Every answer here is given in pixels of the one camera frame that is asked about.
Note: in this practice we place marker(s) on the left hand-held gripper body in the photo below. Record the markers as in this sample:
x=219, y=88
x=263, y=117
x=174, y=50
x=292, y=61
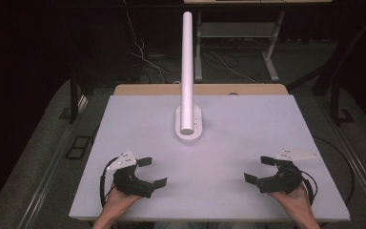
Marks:
x=130, y=183

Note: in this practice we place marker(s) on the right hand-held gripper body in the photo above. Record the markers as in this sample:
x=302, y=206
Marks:
x=282, y=179

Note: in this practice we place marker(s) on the person's left hand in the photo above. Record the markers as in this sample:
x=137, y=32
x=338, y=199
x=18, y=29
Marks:
x=117, y=201

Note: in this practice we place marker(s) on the person's right hand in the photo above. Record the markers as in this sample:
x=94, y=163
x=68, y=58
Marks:
x=291, y=201

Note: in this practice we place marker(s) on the white table board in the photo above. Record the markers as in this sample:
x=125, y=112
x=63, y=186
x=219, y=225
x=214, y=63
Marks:
x=235, y=143

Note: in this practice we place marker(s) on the wooden table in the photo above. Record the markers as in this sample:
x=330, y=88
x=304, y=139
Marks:
x=146, y=89

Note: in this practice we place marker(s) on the black metal stand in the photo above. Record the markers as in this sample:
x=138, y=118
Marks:
x=73, y=101
x=335, y=101

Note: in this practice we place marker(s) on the white desk lamp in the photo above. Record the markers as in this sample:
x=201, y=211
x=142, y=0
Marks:
x=187, y=79

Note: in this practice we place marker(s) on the grey metal-legged desk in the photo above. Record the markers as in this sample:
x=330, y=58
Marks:
x=235, y=30

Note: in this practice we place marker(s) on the black floor frame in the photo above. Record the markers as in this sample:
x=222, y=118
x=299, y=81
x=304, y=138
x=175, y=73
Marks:
x=77, y=147

